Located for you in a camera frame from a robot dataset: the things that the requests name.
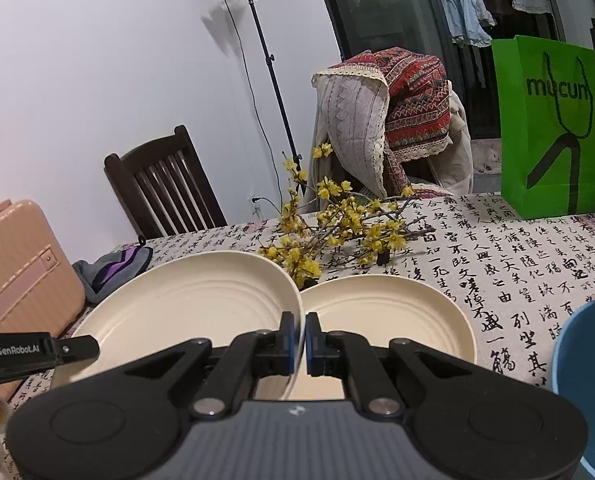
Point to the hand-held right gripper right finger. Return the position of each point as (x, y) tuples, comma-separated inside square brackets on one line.
[(311, 345)]

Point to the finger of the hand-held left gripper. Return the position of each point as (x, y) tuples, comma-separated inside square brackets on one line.
[(77, 350)]

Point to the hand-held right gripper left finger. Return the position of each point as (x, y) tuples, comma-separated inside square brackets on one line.
[(287, 342)]

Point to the cream plate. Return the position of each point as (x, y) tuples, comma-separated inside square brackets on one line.
[(177, 300), (387, 315)]

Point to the blue bowl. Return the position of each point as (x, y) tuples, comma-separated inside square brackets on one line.
[(592, 370)]

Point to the grey purple cloth pouch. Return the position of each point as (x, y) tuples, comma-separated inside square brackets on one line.
[(107, 270)]

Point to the pink suitcase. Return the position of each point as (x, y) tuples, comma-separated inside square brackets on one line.
[(17, 270)]

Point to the yellow flower branch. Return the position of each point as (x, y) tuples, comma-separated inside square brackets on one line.
[(347, 215)]

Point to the dark wooden chair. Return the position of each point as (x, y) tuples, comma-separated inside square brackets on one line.
[(147, 152)]

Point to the white lace-trimmed cloth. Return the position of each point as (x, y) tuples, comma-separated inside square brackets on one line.
[(352, 120)]

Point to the chair draped with blankets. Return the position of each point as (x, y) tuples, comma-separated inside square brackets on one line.
[(460, 150)]

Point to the green paper bag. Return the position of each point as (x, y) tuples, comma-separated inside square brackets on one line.
[(527, 160)]

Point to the dark sliding glass door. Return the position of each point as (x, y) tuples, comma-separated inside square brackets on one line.
[(372, 10)]

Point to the light blue hanging shirt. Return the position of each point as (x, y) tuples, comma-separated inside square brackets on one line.
[(457, 0)]

